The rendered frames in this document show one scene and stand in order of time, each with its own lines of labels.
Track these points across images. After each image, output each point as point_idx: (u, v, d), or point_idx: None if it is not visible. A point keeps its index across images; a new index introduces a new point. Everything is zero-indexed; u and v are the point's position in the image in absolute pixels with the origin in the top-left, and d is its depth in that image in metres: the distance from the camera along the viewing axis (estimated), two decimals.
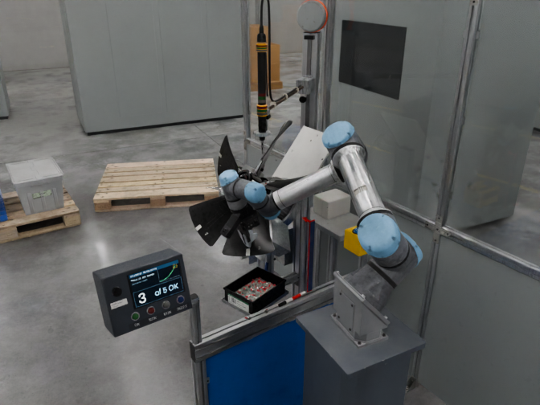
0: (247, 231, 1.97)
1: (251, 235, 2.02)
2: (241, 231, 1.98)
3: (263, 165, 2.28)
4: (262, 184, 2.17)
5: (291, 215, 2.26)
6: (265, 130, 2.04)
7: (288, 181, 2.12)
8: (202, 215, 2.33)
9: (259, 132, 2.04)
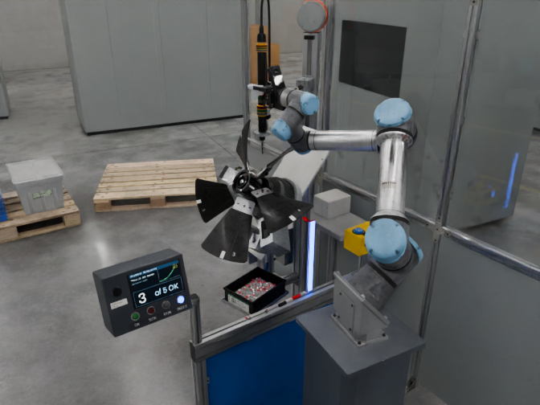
0: (263, 91, 1.90)
1: (257, 93, 1.94)
2: (267, 85, 1.91)
3: (271, 168, 2.23)
4: (259, 192, 2.17)
5: None
6: (265, 130, 2.04)
7: (281, 201, 2.09)
8: (203, 192, 2.40)
9: (259, 132, 2.04)
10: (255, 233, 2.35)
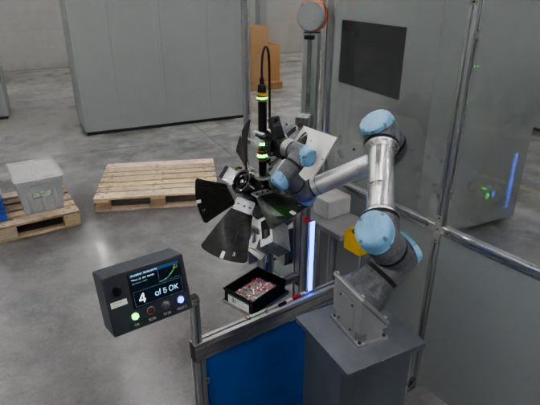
0: (263, 139, 1.98)
1: (259, 140, 2.03)
2: (267, 134, 1.99)
3: (271, 168, 2.23)
4: (259, 193, 2.17)
5: None
6: (265, 173, 2.12)
7: (281, 198, 2.09)
8: (203, 192, 2.40)
9: (260, 175, 2.12)
10: (255, 233, 2.35)
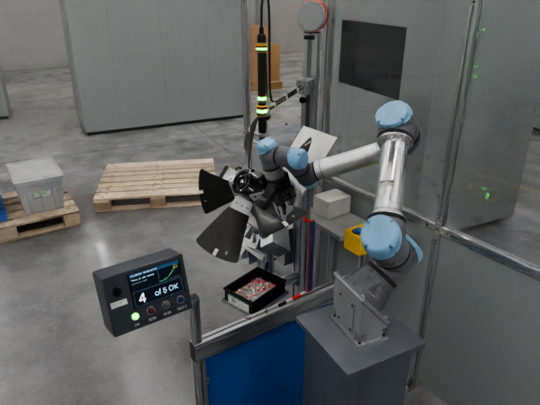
0: (284, 202, 1.91)
1: (288, 207, 1.95)
2: (277, 202, 1.92)
3: None
4: (257, 195, 2.17)
5: None
6: (265, 131, 2.04)
7: None
8: (206, 184, 2.42)
9: (259, 132, 2.04)
10: (255, 233, 2.35)
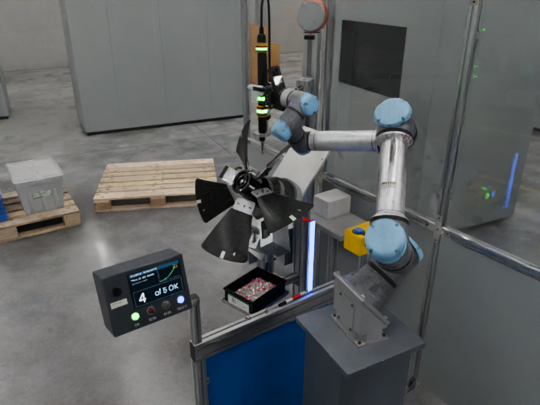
0: (263, 92, 1.90)
1: (257, 94, 1.94)
2: (267, 86, 1.91)
3: None
4: (242, 202, 2.22)
5: None
6: (265, 131, 2.04)
7: (240, 230, 2.18)
8: (243, 137, 2.38)
9: (259, 132, 2.04)
10: (255, 233, 2.35)
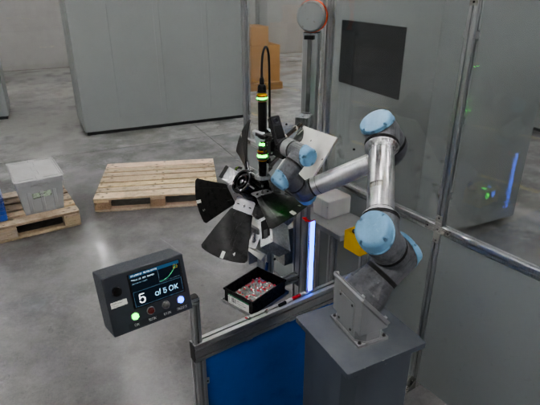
0: (263, 139, 1.98)
1: (259, 140, 2.03)
2: (267, 133, 1.99)
3: None
4: (242, 202, 2.22)
5: None
6: (265, 173, 2.12)
7: (239, 230, 2.18)
8: (243, 137, 2.38)
9: (259, 175, 2.12)
10: (255, 233, 2.35)
